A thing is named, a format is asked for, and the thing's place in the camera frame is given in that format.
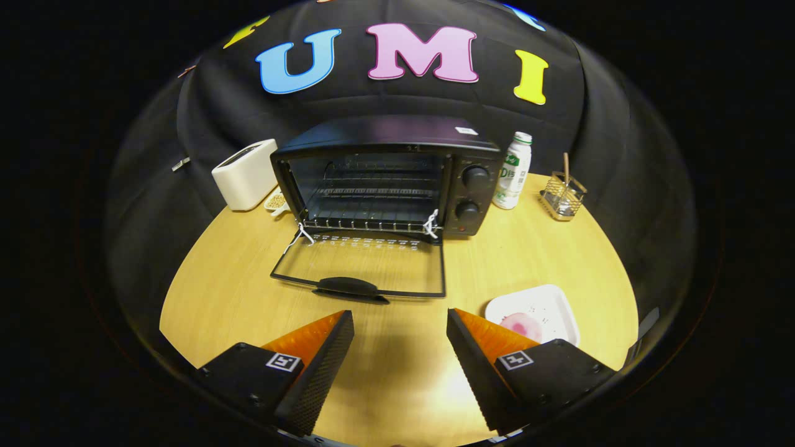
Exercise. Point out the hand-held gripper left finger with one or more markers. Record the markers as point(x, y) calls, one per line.
point(323, 372)

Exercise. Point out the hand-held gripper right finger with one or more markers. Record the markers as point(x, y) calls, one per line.
point(478, 372)

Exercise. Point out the pink ham slice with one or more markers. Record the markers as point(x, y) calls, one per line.
point(525, 326)

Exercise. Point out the white square plate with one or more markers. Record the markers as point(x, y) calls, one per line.
point(546, 304)

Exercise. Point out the black toaster oven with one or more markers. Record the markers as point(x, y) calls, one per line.
point(385, 133)

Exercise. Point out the cream pop-up toaster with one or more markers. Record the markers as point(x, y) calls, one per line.
point(245, 180)

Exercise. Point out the small dish of beans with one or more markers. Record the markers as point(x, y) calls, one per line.
point(276, 202)

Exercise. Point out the white green-label bottle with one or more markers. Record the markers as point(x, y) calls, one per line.
point(512, 180)

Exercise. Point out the thin wooden stick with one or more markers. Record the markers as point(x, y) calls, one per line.
point(566, 167)

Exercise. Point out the silver cloth clip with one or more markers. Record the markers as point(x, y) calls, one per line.
point(181, 164)

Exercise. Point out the pink cloth clip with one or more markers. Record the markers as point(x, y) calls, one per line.
point(186, 71)

